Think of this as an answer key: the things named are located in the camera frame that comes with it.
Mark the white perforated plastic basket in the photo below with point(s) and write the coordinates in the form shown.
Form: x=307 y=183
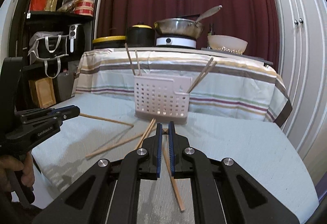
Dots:
x=158 y=96

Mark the stainless steel wok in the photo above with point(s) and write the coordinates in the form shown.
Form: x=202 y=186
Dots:
x=178 y=27

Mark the red striped round tin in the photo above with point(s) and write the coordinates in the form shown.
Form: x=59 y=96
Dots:
x=83 y=8

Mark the black shelf unit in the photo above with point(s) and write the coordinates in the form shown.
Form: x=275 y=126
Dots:
x=58 y=15

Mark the black air fryer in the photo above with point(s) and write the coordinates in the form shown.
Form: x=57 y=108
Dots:
x=78 y=42

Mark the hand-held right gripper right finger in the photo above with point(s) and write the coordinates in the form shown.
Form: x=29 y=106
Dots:
x=170 y=157

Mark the wooden box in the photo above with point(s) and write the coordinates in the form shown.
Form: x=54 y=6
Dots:
x=43 y=92

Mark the white bowl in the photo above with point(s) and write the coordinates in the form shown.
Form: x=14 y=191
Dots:
x=227 y=41

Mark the person's left hand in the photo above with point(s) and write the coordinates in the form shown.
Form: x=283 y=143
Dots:
x=12 y=162

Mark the wooden chopstick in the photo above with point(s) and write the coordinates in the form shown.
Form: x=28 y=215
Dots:
x=204 y=69
x=107 y=119
x=115 y=146
x=145 y=132
x=129 y=58
x=177 y=196
x=206 y=73
x=150 y=130

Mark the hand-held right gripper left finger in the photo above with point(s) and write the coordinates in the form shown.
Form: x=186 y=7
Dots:
x=159 y=157

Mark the striped tablecloth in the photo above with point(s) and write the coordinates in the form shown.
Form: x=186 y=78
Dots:
x=230 y=81

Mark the black tote bag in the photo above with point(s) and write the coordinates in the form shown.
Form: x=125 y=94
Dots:
x=51 y=46

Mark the white wardrobe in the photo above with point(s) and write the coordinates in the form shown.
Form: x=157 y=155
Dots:
x=301 y=60

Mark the colourful snack bag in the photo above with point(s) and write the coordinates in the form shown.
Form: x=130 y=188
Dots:
x=65 y=6

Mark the black pot with yellow lid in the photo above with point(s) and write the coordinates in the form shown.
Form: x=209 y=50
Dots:
x=140 y=36

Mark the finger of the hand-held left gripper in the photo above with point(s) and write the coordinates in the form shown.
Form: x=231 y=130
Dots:
x=71 y=110
x=40 y=121

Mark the grey box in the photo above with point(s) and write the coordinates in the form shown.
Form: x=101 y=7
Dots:
x=62 y=86

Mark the white induction cooker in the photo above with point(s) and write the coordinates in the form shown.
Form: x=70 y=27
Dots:
x=176 y=42

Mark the flat pan with yellow lid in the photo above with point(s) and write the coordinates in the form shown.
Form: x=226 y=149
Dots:
x=109 y=42

